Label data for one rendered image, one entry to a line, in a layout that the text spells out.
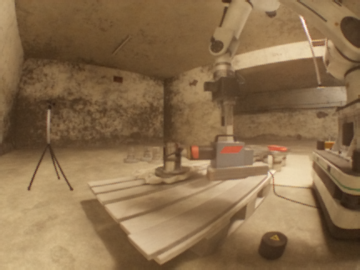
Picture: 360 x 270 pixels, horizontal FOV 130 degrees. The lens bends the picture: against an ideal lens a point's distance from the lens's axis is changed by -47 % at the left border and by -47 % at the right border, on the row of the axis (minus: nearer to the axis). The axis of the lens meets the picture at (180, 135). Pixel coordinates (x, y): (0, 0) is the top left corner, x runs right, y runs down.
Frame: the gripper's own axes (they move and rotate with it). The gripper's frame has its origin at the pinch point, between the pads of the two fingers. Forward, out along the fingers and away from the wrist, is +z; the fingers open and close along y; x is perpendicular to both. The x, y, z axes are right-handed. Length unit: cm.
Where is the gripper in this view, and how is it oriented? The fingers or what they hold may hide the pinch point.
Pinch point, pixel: (225, 120)
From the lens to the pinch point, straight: 112.4
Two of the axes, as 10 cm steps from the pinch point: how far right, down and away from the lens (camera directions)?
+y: -1.3, -0.1, 9.9
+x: -9.9, 0.1, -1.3
